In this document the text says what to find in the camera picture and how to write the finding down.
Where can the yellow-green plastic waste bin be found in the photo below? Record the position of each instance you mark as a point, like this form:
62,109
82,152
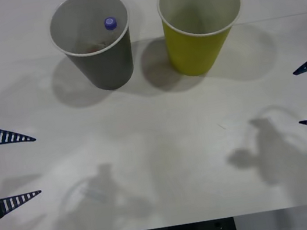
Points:
193,52

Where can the clear bottle purple cap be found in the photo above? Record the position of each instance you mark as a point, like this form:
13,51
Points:
110,23

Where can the grey plastic waste bin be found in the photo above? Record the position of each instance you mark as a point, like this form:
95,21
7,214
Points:
110,69

